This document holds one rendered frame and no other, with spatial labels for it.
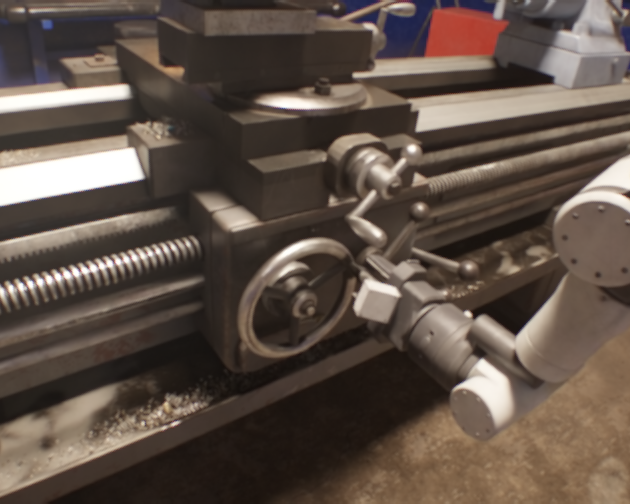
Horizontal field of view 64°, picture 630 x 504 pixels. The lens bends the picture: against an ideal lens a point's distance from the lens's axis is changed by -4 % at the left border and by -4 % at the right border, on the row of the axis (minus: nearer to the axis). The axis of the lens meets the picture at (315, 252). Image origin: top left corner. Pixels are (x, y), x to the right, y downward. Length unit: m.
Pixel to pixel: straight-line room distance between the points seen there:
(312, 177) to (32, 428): 0.64
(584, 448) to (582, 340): 1.20
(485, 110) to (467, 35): 2.48
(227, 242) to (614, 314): 0.49
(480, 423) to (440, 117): 0.75
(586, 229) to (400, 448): 1.14
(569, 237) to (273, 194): 0.42
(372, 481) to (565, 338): 0.96
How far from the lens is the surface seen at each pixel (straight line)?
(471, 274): 0.96
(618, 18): 1.94
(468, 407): 0.61
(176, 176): 0.81
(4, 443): 1.03
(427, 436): 1.55
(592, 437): 1.77
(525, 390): 0.63
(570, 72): 1.77
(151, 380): 1.06
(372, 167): 0.74
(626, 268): 0.45
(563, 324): 0.53
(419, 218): 0.85
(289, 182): 0.74
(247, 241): 0.75
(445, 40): 3.83
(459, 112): 1.24
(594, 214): 0.44
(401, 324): 0.70
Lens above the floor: 1.16
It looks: 32 degrees down
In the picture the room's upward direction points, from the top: 7 degrees clockwise
